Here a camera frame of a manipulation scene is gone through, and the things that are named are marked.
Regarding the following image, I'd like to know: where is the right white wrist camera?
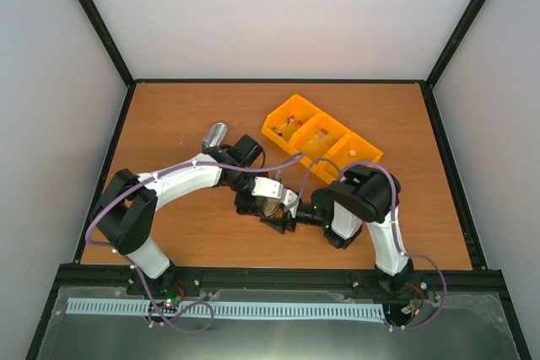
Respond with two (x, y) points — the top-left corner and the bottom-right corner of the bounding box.
(281, 188), (300, 212)

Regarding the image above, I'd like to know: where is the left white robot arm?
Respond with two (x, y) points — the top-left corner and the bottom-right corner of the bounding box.
(85, 135), (266, 295)

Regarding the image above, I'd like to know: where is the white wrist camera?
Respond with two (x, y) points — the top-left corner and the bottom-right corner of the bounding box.
(251, 176), (284, 201)
(281, 188), (300, 212)

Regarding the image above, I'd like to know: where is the black front rail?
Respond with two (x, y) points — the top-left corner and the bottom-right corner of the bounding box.
(54, 263), (505, 298)

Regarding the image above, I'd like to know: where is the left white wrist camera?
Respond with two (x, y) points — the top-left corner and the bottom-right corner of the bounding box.
(251, 176), (284, 201)

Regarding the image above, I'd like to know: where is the clear glass bowl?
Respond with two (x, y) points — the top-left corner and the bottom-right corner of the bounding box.
(255, 196), (283, 218)

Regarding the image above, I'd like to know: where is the light blue cable duct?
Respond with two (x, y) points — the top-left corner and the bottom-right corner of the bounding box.
(65, 298), (385, 323)

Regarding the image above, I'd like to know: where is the orange three-compartment bin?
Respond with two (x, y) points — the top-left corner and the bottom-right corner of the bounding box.
(261, 94), (383, 184)

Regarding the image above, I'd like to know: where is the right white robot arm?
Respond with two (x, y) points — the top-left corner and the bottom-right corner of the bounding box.
(251, 161), (413, 296)

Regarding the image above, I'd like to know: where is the silver metal scoop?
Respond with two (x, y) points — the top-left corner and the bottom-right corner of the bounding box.
(202, 122), (228, 151)

